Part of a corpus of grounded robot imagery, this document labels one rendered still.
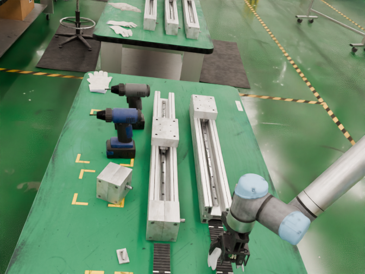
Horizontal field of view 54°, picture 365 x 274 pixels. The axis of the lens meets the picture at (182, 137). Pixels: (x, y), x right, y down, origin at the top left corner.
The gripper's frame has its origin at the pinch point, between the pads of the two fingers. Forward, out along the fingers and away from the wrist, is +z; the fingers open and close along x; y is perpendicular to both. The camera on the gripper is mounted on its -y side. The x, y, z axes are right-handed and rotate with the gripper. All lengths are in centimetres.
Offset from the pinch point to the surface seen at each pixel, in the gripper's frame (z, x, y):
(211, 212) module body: -2.0, -2.3, -18.6
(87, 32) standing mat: 80, -113, -409
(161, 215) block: -6.0, -19.8, -11.9
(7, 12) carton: 51, -194, -362
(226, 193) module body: -5.0, 3.4, -25.5
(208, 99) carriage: -9, 3, -88
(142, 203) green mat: 3.5, -26.0, -26.0
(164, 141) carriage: -7, -19, -51
